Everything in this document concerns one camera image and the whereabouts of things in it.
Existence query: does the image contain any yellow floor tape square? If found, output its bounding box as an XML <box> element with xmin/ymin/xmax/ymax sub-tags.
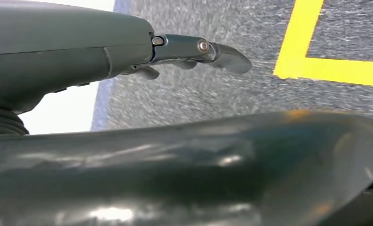
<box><xmin>272</xmin><ymin>0</ymin><xmax>373</xmax><ymax>88</ymax></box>

